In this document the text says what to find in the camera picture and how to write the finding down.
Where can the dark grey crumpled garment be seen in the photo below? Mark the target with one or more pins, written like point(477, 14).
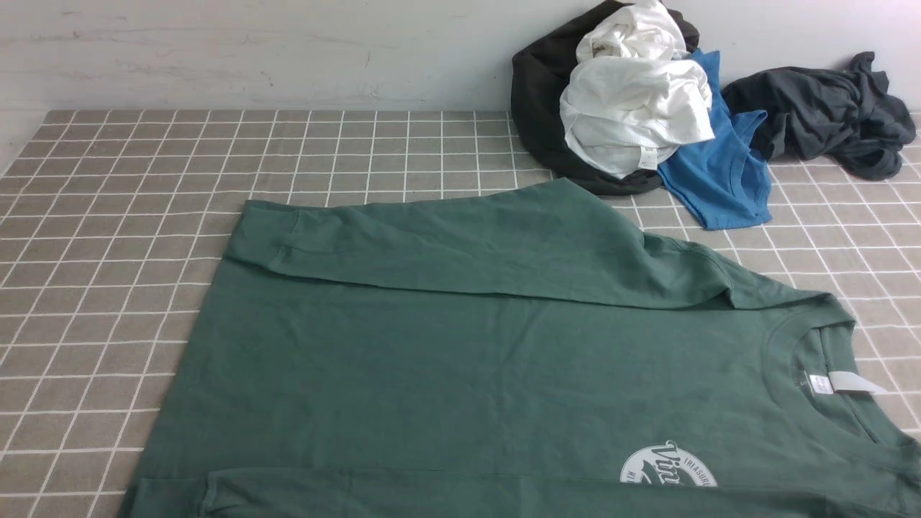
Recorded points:
point(845, 114)

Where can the blue t-shirt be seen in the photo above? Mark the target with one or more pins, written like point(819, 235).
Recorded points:
point(723, 183)

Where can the black garment under white shirt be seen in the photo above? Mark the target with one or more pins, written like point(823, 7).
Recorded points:
point(541, 72)

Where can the green long-sleeved shirt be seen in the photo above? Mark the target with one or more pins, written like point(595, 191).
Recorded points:
point(526, 354)

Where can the white crumpled shirt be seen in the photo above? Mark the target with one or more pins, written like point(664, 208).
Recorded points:
point(635, 96)

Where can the grey checkered tablecloth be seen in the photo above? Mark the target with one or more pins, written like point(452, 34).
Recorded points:
point(114, 221)

